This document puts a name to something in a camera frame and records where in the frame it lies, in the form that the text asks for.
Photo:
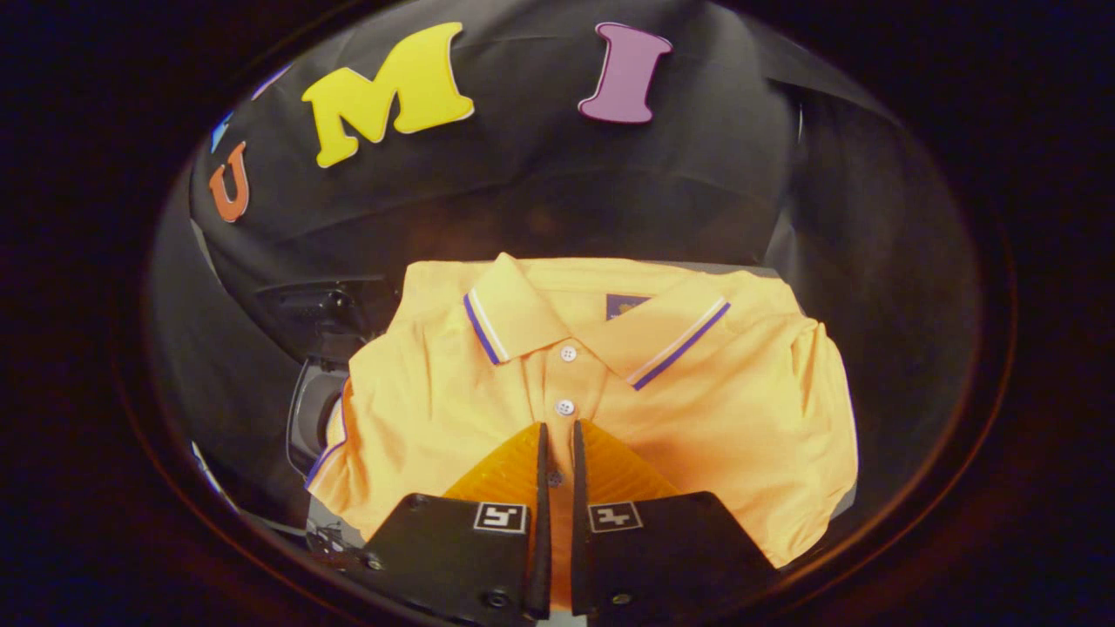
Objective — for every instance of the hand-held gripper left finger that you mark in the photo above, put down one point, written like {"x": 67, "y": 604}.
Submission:
{"x": 462, "y": 557}

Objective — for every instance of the orange polo shirt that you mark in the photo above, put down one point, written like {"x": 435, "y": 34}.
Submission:
{"x": 732, "y": 409}

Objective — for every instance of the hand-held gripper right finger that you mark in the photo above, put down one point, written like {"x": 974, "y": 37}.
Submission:
{"x": 662, "y": 557}

